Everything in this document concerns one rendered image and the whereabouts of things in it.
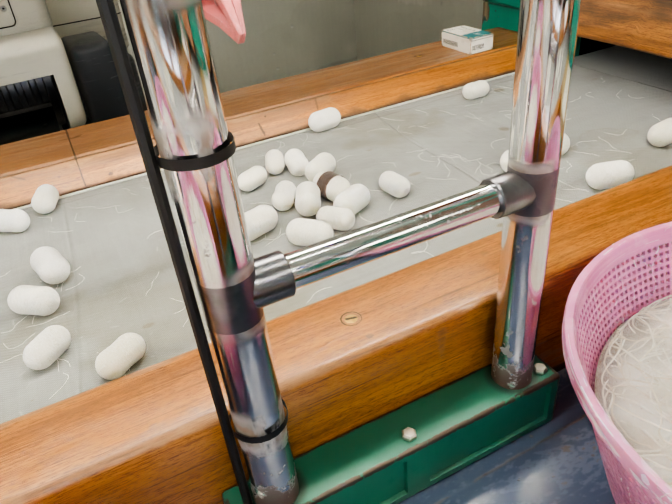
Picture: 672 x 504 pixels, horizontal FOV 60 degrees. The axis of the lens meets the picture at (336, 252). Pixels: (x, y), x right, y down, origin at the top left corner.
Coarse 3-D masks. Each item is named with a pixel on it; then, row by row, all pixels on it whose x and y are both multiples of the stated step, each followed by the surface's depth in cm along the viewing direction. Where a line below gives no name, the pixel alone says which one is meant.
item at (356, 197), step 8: (360, 184) 47; (344, 192) 46; (352, 192) 46; (360, 192) 46; (368, 192) 47; (336, 200) 46; (344, 200) 45; (352, 200) 45; (360, 200) 46; (368, 200) 47; (352, 208) 45; (360, 208) 46
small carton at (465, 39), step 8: (448, 32) 74; (456, 32) 74; (464, 32) 73; (472, 32) 73; (480, 32) 73; (488, 32) 72; (448, 40) 75; (456, 40) 73; (464, 40) 72; (472, 40) 71; (480, 40) 72; (488, 40) 72; (456, 48) 74; (464, 48) 72; (472, 48) 72; (480, 48) 72; (488, 48) 73
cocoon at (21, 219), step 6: (0, 210) 49; (6, 210) 49; (12, 210) 48; (18, 210) 49; (0, 216) 48; (6, 216) 48; (12, 216) 48; (18, 216) 48; (24, 216) 49; (0, 222) 48; (6, 222) 48; (12, 222) 48; (18, 222) 48; (24, 222) 48; (0, 228) 48; (6, 228) 48; (12, 228) 48; (18, 228) 48; (24, 228) 49
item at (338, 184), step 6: (318, 174) 49; (330, 180) 48; (336, 180) 47; (342, 180) 48; (330, 186) 47; (336, 186) 47; (342, 186) 47; (348, 186) 48; (330, 192) 48; (336, 192) 47; (330, 198) 48
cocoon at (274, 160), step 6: (270, 150) 55; (276, 150) 55; (270, 156) 54; (276, 156) 53; (282, 156) 54; (270, 162) 53; (276, 162) 53; (282, 162) 53; (270, 168) 53; (276, 168) 53; (282, 168) 54; (276, 174) 54
